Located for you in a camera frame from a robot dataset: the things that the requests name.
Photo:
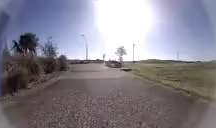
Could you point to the low stone planter wall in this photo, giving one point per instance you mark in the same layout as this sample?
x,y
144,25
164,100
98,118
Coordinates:
x,y
114,64

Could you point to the curved street lamp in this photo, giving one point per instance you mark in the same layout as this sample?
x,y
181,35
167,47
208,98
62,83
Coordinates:
x,y
86,50

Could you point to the distant hill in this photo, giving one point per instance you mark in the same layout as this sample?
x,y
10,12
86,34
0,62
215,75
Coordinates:
x,y
162,61

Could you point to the grey asphalt path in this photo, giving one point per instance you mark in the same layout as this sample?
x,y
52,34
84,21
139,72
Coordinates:
x,y
106,100

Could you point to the small tree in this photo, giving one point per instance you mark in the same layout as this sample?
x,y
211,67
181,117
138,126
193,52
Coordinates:
x,y
103,56

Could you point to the tall pole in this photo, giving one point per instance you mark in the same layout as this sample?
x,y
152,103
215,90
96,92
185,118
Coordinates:
x,y
133,53

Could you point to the thin bare tree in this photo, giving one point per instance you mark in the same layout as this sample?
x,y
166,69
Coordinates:
x,y
49,49

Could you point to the row of bushes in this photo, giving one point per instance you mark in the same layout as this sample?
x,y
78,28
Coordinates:
x,y
26,70

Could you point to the lone leafy tree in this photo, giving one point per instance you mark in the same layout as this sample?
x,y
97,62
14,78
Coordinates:
x,y
121,51

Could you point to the flat concrete block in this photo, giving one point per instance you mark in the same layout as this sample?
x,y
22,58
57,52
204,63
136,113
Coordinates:
x,y
126,69

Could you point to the row of parked cars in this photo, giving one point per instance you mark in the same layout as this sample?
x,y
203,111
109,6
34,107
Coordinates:
x,y
83,61

